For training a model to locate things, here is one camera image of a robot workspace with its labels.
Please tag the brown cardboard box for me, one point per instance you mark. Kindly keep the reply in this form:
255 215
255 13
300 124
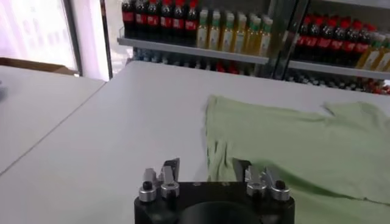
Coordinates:
36 64

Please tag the light green t-shirt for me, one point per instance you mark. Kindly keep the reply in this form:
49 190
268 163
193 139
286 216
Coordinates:
304 146

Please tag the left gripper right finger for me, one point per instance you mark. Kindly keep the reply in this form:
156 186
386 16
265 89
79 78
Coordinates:
256 182

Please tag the white metal drink shelf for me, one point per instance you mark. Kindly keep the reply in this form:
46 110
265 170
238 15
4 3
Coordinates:
189 50
335 69

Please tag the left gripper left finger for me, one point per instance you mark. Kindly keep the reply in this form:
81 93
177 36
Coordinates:
167 185

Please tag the red cap cola bottle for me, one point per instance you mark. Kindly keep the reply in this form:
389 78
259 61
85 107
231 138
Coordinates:
323 43
141 19
153 20
301 41
192 25
167 22
179 23
349 46
312 42
128 18
336 45
362 47

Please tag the black slanted frame post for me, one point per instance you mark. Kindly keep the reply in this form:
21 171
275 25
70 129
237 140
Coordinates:
106 39

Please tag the yellow drink bottle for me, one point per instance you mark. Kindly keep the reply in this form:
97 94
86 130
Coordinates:
265 42
252 41
214 36
384 59
202 35
227 39
370 58
239 40

